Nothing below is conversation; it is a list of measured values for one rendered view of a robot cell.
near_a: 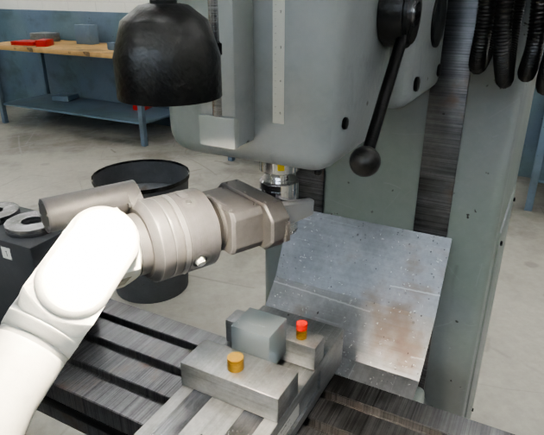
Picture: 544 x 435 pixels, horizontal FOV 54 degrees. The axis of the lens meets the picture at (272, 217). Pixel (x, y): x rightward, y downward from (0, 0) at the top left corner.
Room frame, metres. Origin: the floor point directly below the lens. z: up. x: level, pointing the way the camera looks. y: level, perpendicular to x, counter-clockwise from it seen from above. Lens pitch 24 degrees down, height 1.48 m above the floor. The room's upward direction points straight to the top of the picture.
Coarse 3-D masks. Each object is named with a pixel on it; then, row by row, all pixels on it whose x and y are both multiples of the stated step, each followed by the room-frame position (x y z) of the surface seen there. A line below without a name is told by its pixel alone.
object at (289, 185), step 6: (264, 174) 0.61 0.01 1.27; (264, 180) 0.59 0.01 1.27; (270, 180) 0.59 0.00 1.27; (282, 180) 0.59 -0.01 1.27; (288, 180) 0.59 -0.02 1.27; (294, 180) 0.59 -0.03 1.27; (264, 186) 0.59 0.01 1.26; (270, 186) 0.58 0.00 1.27; (276, 186) 0.58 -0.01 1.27; (282, 186) 0.58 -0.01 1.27; (288, 186) 0.58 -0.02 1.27; (294, 186) 0.59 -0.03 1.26
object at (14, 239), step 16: (0, 208) 0.90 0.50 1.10; (16, 208) 0.90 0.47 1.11; (0, 224) 0.85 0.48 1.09; (16, 224) 0.82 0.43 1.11; (32, 224) 0.82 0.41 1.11; (0, 240) 0.79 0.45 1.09; (16, 240) 0.79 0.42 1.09; (32, 240) 0.79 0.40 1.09; (48, 240) 0.80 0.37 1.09; (0, 256) 0.79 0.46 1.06; (16, 256) 0.78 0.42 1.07; (32, 256) 0.76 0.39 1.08; (0, 272) 0.80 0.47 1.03; (16, 272) 0.78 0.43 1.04; (32, 272) 0.76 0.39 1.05; (0, 288) 0.80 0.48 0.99; (16, 288) 0.78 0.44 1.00; (0, 304) 0.81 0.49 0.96; (0, 320) 0.81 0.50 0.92
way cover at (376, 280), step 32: (320, 224) 0.96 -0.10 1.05; (352, 224) 0.93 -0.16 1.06; (288, 256) 0.95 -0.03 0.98; (320, 256) 0.93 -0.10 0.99; (352, 256) 0.90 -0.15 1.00; (384, 256) 0.88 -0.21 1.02; (416, 256) 0.86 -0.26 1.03; (288, 288) 0.91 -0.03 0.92; (320, 288) 0.90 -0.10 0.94; (352, 288) 0.87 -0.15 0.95; (384, 288) 0.85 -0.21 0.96; (416, 288) 0.83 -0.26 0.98; (320, 320) 0.85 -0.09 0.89; (352, 320) 0.83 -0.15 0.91; (384, 320) 0.81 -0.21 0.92; (416, 320) 0.80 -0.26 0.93; (352, 352) 0.79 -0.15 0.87; (384, 352) 0.77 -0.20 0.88; (416, 352) 0.76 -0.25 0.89; (384, 384) 0.72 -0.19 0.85; (416, 384) 0.72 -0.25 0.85
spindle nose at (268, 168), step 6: (264, 162) 0.59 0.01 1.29; (264, 168) 0.59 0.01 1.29; (270, 168) 0.58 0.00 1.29; (276, 168) 0.58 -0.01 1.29; (288, 168) 0.58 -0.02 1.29; (294, 168) 0.59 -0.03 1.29; (270, 174) 0.58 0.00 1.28; (276, 174) 0.58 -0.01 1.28; (282, 174) 0.58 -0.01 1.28; (288, 174) 0.58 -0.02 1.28
